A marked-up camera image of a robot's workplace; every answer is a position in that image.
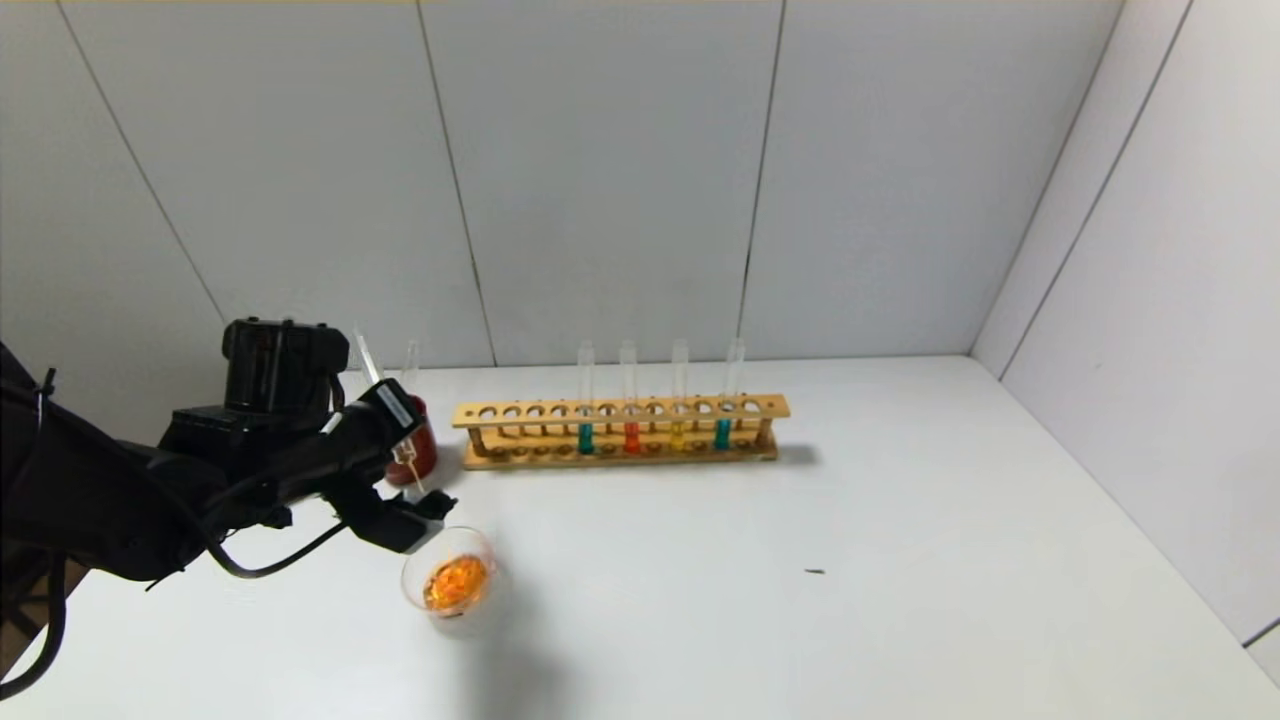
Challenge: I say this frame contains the clear glass beaker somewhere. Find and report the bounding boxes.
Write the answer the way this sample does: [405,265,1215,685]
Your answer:
[402,526,513,641]

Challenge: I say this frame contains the teal pigment test tube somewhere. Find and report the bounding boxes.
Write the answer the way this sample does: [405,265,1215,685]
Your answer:
[713,338,746,451]
[577,341,597,456]

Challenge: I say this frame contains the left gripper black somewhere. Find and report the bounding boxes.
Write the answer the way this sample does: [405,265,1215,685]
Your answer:
[320,377,427,486]

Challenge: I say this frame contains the yellow pigment test tube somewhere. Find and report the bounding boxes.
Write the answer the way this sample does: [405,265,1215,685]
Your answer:
[670,339,690,452]
[350,322,429,497]

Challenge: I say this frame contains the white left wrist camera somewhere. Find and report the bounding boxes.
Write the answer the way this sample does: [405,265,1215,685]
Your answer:
[343,488,458,555]

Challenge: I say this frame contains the dark red cup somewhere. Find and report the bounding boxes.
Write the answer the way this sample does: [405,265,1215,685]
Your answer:
[383,394,439,488]

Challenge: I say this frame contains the black camera cable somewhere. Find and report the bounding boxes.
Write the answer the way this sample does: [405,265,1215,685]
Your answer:
[200,520,351,581]

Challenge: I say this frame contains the wooden test tube rack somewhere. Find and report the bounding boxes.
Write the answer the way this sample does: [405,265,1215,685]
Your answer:
[453,394,791,471]

